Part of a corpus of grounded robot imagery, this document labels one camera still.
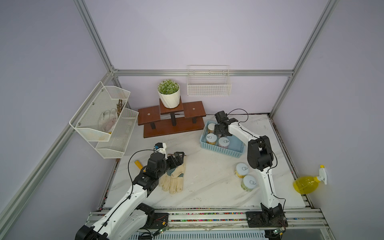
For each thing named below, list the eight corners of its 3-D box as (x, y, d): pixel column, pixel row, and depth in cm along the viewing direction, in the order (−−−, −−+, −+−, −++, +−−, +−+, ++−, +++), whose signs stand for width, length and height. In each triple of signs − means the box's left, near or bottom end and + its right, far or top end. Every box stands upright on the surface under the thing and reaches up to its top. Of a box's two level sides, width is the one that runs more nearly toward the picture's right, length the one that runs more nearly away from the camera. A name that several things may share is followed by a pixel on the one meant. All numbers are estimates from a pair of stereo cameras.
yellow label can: (235, 178, 89) (237, 175, 85) (233, 167, 94) (235, 163, 90) (247, 178, 89) (250, 175, 85) (245, 167, 94) (247, 163, 90)
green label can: (242, 191, 84) (244, 188, 80) (239, 178, 89) (241, 174, 85) (254, 191, 84) (257, 188, 80) (251, 178, 89) (254, 174, 85)
